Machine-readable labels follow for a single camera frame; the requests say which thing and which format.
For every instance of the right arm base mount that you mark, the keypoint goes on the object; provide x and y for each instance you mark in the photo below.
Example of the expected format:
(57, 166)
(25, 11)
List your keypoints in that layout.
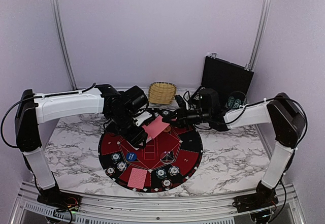
(255, 203)

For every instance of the green blue chip stack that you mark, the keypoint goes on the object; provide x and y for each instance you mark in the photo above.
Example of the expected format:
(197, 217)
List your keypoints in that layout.
(165, 112)
(161, 173)
(115, 158)

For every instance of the clear round dealer button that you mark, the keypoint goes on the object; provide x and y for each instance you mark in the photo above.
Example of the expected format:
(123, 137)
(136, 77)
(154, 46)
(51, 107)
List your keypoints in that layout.
(167, 157)

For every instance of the dealt red card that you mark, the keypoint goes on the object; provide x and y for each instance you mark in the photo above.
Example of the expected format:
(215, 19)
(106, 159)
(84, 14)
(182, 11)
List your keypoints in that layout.
(137, 178)
(154, 128)

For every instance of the green chips in case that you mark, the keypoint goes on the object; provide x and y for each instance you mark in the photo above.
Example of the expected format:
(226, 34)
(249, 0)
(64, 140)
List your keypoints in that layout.
(233, 103)

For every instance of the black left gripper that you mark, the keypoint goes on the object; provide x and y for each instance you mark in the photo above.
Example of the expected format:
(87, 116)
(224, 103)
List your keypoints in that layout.
(135, 138)

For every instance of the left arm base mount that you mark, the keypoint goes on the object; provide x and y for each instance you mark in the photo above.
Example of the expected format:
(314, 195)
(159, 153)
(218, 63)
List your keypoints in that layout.
(64, 203)

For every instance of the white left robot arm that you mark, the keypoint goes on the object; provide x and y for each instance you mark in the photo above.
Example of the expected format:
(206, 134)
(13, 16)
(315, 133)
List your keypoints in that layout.
(122, 108)

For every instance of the red black chip stack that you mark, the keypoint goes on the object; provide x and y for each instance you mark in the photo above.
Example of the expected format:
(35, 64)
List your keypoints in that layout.
(110, 171)
(166, 183)

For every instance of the aluminium front rail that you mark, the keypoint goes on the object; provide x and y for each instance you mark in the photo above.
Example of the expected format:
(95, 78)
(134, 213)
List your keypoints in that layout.
(216, 208)

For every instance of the left aluminium frame post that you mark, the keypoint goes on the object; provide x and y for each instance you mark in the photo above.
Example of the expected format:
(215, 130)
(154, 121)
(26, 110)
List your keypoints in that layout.
(63, 45)

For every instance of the aluminium frame post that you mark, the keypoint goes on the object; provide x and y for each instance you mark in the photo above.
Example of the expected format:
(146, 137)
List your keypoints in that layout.
(63, 45)
(259, 34)

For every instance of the round red black poker mat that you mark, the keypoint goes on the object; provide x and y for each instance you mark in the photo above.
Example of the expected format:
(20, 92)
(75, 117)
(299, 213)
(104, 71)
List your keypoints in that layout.
(185, 143)

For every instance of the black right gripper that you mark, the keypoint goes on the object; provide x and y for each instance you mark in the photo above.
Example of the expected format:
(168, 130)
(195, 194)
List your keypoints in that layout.
(182, 118)

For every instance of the woven bamboo tray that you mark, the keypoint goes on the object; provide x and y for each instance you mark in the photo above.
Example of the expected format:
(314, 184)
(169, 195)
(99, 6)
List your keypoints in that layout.
(161, 93)

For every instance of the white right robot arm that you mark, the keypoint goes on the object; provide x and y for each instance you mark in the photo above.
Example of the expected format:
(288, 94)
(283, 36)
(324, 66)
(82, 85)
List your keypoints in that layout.
(285, 115)

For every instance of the red playing card deck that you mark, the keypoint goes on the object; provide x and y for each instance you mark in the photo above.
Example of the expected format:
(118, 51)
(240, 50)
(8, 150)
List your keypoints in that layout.
(148, 140)

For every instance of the black poker chip case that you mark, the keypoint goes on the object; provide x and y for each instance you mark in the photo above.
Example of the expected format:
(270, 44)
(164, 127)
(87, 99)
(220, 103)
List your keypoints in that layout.
(225, 77)

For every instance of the right aluminium frame post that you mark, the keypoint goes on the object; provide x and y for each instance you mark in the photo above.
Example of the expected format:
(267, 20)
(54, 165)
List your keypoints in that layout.
(259, 34)

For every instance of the blue small blind button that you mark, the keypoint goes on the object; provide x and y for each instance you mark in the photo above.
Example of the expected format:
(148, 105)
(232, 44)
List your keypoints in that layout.
(131, 156)

